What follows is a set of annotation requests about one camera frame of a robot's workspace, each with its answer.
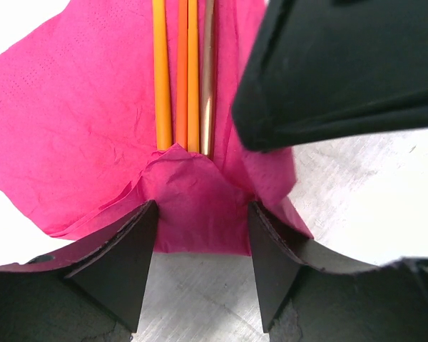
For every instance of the orange chopstick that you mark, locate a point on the orange chopstick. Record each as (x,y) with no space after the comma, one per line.
(193,78)
(181,135)

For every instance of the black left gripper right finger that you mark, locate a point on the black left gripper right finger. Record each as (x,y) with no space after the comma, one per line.
(307,292)

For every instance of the pink paper napkin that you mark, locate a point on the pink paper napkin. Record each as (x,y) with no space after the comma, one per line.
(78,138)

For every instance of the rose gold fork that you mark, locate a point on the rose gold fork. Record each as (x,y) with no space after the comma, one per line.
(208,81)

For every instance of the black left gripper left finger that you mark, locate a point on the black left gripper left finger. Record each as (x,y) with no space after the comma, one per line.
(90,290)

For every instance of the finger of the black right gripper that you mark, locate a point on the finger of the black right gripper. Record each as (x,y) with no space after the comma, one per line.
(320,70)

